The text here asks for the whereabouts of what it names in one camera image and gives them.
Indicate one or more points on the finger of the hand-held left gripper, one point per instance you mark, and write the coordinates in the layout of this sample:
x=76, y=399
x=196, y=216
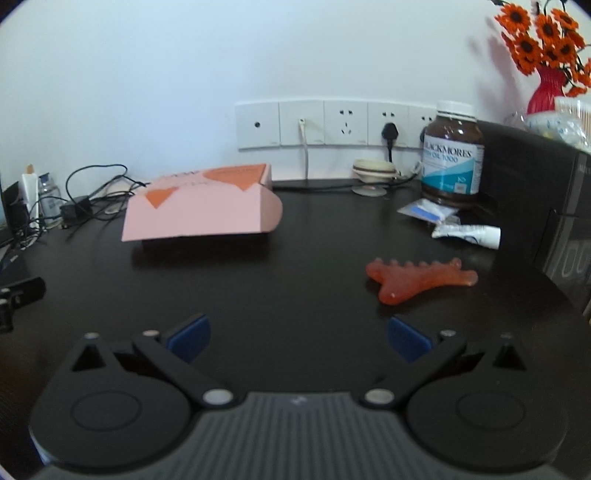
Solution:
x=27, y=290

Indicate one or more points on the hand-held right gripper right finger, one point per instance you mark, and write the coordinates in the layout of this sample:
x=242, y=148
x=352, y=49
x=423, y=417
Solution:
x=406, y=339

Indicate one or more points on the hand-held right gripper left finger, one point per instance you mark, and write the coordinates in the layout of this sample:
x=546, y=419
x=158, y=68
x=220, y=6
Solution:
x=189, y=339

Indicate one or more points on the red massage comb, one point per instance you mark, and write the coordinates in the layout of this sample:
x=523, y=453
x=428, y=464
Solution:
x=406, y=281

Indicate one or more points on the pink cardboard box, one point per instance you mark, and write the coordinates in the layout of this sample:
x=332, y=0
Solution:
x=198, y=217

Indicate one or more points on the white ointment tube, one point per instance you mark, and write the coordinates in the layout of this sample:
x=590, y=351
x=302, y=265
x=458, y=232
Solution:
x=475, y=235

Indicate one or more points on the clear packet with blue strip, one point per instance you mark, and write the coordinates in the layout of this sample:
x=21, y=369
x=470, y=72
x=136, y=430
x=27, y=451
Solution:
x=427, y=211

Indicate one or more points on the black power adapter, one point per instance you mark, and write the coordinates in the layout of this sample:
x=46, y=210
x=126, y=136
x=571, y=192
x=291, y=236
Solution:
x=74, y=210

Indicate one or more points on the clear plastic bottle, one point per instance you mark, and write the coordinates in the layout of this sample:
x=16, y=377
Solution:
x=50, y=198

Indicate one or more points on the white squeeze tube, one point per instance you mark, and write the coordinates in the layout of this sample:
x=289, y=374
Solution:
x=30, y=194

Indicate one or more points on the beige round suction holder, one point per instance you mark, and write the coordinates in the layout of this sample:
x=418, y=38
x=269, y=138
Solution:
x=371, y=168

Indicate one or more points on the brown supplement bottle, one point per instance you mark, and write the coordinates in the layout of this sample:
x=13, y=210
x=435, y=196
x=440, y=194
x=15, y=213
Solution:
x=452, y=170

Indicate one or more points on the black glossy appliance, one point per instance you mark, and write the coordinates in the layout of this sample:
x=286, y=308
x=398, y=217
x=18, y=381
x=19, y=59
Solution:
x=521, y=184

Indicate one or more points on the black power plug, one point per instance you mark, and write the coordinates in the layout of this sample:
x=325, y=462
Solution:
x=390, y=134

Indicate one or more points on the clear plastic bag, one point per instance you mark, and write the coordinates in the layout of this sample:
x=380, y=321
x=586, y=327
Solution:
x=549, y=124

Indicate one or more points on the red vase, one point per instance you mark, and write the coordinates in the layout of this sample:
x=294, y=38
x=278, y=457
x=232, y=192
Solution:
x=547, y=94

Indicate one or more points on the cotton swab container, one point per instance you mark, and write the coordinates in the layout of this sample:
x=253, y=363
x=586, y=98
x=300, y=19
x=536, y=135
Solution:
x=577, y=110

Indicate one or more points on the orange artificial flowers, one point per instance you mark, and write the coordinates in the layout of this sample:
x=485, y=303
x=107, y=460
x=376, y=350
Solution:
x=526, y=46

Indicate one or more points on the white wall socket row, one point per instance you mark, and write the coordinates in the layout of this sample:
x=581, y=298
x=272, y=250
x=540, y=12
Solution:
x=256, y=124

